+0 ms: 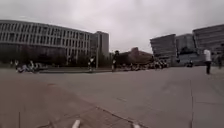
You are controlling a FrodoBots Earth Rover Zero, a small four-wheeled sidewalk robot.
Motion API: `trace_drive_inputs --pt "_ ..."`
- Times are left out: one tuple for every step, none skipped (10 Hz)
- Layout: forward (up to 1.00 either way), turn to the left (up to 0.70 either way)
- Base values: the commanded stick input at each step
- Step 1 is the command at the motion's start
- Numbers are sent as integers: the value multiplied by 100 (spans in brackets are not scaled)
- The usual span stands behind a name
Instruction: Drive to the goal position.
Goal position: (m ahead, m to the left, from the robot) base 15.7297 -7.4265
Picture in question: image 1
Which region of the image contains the person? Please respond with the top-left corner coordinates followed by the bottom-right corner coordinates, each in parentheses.
top-left (215, 53), bottom-right (224, 70)
top-left (111, 49), bottom-right (121, 73)
top-left (87, 55), bottom-right (97, 73)
top-left (203, 48), bottom-right (213, 75)

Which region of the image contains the row of dark trees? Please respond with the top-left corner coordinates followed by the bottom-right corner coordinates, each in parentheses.
top-left (0, 44), bottom-right (112, 68)

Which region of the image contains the large grey banded building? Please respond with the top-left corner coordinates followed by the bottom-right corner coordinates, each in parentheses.
top-left (192, 23), bottom-right (224, 56)

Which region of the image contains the long pale building with tower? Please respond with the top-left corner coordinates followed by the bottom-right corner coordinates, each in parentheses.
top-left (0, 19), bottom-right (110, 66)

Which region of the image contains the grey slanted building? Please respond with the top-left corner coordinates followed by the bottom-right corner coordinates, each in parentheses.
top-left (149, 33), bottom-right (178, 66)

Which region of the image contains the row of parked scooters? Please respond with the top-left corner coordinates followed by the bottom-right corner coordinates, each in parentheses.
top-left (13, 59), bottom-right (48, 74)
top-left (119, 58), bottom-right (170, 72)

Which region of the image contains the low brown building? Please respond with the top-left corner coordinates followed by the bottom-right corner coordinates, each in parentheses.
top-left (114, 46), bottom-right (155, 66)

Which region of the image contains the grey paved plaza ground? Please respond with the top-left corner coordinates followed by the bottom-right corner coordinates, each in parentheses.
top-left (0, 65), bottom-right (224, 128)

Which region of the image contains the grey glass building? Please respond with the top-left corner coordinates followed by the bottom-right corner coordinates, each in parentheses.
top-left (175, 33), bottom-right (198, 56)

